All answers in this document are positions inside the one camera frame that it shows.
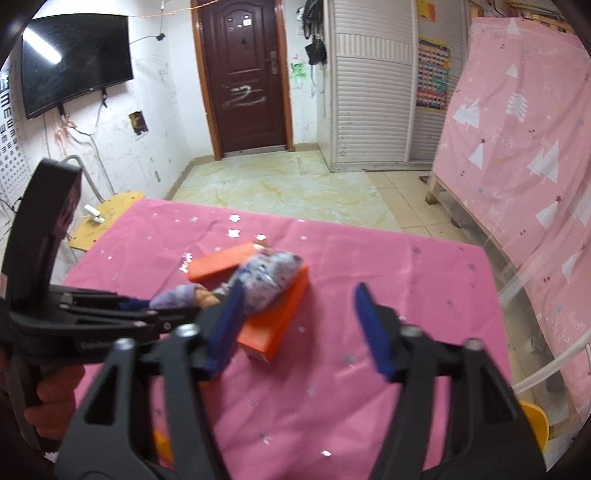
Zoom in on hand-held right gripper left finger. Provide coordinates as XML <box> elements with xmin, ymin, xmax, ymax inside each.
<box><xmin>54</xmin><ymin>281</ymin><xmax>247</xmax><ymax>480</ymax></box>

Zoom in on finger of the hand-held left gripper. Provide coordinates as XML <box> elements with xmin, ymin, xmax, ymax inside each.
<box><xmin>58</xmin><ymin>288</ymin><xmax>153</xmax><ymax>315</ymax></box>
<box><xmin>65</xmin><ymin>308</ymin><xmax>206</xmax><ymax>346</ymax></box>

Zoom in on plain orange box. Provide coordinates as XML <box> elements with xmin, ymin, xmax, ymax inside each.
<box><xmin>187</xmin><ymin>244</ymin><xmax>259</xmax><ymax>284</ymax></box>

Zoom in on black wall television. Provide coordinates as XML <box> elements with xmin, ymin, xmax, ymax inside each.
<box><xmin>21</xmin><ymin>14</ymin><xmax>134</xmax><ymax>121</ymax></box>

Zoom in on eye chart poster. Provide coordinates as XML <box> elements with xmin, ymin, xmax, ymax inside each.
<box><xmin>0</xmin><ymin>65</ymin><xmax>28</xmax><ymax>204</ymax></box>

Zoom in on black hanging clothes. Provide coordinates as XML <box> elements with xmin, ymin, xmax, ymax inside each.
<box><xmin>302</xmin><ymin>0</ymin><xmax>324</xmax><ymax>28</ymax></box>

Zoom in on purple fluffy sock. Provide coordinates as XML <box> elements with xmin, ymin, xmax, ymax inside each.
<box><xmin>150</xmin><ymin>282</ymin><xmax>232</xmax><ymax>311</ymax></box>

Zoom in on yellow seat chair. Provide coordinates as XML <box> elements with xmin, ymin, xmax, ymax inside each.
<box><xmin>14</xmin><ymin>154</ymin><xmax>146</xmax><ymax>252</ymax></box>

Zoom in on dark brown door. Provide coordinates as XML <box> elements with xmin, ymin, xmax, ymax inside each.
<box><xmin>191</xmin><ymin>0</ymin><xmax>296</xmax><ymax>161</ymax></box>

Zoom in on pink tree-print sheet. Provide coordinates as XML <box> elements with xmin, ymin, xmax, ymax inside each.
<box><xmin>431</xmin><ymin>17</ymin><xmax>591</xmax><ymax>416</ymax></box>

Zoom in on black hanging bag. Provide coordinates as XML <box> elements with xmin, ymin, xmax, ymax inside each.
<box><xmin>305</xmin><ymin>37</ymin><xmax>328</xmax><ymax>66</ymax></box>

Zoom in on colourful chart poster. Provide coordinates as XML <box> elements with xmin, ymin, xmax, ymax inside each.
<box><xmin>416</xmin><ymin>37</ymin><xmax>451</xmax><ymax>110</ymax></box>

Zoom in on white bent pipe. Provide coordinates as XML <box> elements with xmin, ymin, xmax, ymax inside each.
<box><xmin>510</xmin><ymin>330</ymin><xmax>591</xmax><ymax>393</ymax></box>

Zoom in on orange box with white print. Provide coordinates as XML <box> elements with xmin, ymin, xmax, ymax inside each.
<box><xmin>236</xmin><ymin>264</ymin><xmax>310</xmax><ymax>365</ymax></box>

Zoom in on yellow poster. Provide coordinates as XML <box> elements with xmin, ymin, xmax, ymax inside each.
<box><xmin>416</xmin><ymin>0</ymin><xmax>448</xmax><ymax>23</ymax></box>

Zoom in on white louvered wardrobe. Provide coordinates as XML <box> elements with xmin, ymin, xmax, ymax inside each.
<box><xmin>323</xmin><ymin>0</ymin><xmax>467</xmax><ymax>172</ymax></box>

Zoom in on wooden bed frame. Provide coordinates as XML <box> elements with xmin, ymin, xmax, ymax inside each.
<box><xmin>425</xmin><ymin>173</ymin><xmax>462</xmax><ymax>206</ymax></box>

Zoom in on person's left hand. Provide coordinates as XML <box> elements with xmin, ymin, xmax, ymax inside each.
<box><xmin>25</xmin><ymin>364</ymin><xmax>79</xmax><ymax>441</ymax></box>

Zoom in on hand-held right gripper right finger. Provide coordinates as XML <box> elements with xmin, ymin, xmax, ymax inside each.
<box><xmin>353</xmin><ymin>282</ymin><xmax>543</xmax><ymax>480</ymax></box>

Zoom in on pink star-print tablecloth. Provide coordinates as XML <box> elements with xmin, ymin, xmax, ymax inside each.
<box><xmin>62</xmin><ymin>198</ymin><xmax>515</xmax><ymax>480</ymax></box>

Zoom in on yellow plastic stool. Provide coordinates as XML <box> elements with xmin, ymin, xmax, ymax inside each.
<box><xmin>519</xmin><ymin>401</ymin><xmax>550</xmax><ymax>469</ymax></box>

